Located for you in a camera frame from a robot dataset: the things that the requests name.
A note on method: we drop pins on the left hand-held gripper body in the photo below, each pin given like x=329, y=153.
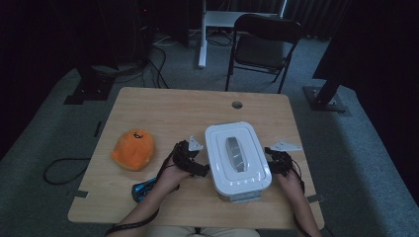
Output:
x=184, y=156

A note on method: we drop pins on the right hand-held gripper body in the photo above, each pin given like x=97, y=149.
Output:
x=282, y=163

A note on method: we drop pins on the white container lid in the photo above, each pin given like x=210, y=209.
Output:
x=238, y=158

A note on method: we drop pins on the clear grey storage container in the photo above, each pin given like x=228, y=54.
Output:
x=243, y=197

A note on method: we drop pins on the orange plush toy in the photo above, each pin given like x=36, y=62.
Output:
x=133, y=149

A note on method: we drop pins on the blue toy car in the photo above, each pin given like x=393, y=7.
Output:
x=143, y=191

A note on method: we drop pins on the person's right hand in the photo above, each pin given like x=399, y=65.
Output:
x=291, y=186

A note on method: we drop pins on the person's left hand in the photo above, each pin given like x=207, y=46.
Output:
x=171, y=182

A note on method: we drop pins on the grey tape strip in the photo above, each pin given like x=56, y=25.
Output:
x=315, y=198

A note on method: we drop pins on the person's beige trousers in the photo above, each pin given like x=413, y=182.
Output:
x=204, y=232

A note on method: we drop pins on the black stand base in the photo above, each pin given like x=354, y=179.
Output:
x=324, y=98
x=90, y=87

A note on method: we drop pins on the small black floor strip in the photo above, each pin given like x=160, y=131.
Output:
x=97, y=129

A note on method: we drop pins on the black folding chair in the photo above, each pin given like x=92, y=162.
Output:
x=263, y=49

